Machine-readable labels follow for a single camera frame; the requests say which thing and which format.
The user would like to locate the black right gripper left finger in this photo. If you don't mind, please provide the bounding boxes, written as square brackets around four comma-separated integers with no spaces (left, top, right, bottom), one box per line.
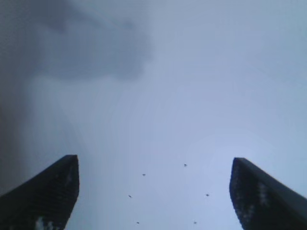
[0,154,80,230]

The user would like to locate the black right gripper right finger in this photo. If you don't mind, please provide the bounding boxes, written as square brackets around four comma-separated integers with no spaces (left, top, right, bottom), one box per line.
[229,157,307,230]

